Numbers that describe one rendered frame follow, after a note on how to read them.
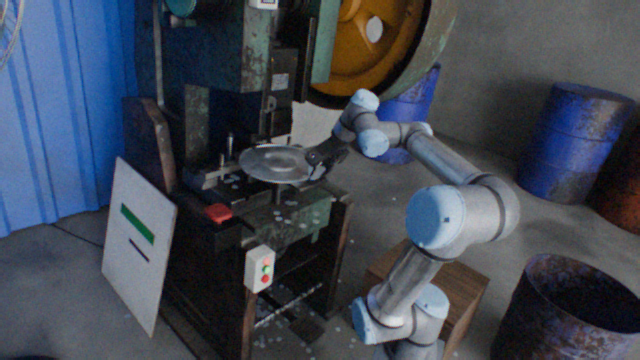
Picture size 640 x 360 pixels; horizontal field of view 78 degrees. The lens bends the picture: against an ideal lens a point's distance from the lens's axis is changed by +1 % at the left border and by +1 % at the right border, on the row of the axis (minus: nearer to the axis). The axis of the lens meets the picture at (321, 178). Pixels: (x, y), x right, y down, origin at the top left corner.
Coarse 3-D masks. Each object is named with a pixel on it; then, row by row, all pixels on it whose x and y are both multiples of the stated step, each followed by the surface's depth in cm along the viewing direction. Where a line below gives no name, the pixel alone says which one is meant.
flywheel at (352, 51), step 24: (360, 0) 143; (384, 0) 137; (408, 0) 128; (360, 24) 146; (384, 24) 139; (408, 24) 130; (336, 48) 156; (360, 48) 149; (384, 48) 142; (408, 48) 132; (336, 72) 159; (360, 72) 151; (384, 72) 140
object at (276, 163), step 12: (276, 144) 152; (240, 156) 141; (252, 156) 142; (264, 156) 143; (276, 156) 143; (288, 156) 144; (300, 156) 147; (252, 168) 134; (264, 168) 135; (276, 168) 135; (288, 168) 136; (300, 168) 138; (264, 180) 128; (276, 180) 129; (288, 180) 130; (300, 180) 130
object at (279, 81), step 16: (288, 48) 128; (272, 64) 125; (288, 64) 130; (272, 80) 127; (288, 80) 133; (272, 96) 130; (288, 96) 136; (240, 112) 136; (256, 112) 130; (272, 112) 129; (288, 112) 135; (256, 128) 133; (272, 128) 132; (288, 128) 138
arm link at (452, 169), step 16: (400, 128) 108; (416, 128) 108; (400, 144) 109; (416, 144) 103; (432, 144) 100; (432, 160) 97; (448, 160) 93; (464, 160) 92; (448, 176) 91; (464, 176) 87; (480, 176) 84; (496, 176) 85; (512, 192) 78; (512, 208) 74; (512, 224) 75; (496, 240) 77
